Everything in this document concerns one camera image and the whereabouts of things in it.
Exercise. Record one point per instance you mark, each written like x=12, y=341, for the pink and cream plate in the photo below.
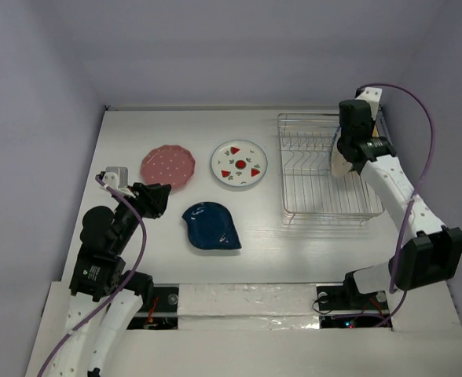
x=339, y=166

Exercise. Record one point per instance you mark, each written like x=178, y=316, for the silver foil strip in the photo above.
x=247, y=307

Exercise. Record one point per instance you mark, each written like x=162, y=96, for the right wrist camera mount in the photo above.
x=372, y=95

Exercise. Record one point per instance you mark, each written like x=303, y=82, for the pink polka dot plate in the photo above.
x=168, y=165

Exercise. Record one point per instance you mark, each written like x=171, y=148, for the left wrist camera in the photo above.
x=115, y=177

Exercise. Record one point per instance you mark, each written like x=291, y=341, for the wire dish rack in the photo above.
x=311, y=195

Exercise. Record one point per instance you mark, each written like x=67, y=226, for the dark blue leaf plate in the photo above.
x=210, y=227

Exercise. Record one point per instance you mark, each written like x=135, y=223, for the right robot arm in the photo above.
x=427, y=251

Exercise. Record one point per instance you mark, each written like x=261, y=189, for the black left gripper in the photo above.
x=152, y=196

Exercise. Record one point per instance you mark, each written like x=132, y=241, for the white watermelon plate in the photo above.
x=239, y=163

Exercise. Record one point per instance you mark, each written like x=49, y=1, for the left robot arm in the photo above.
x=104, y=296

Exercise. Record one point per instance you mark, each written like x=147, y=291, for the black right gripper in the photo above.
x=349, y=148

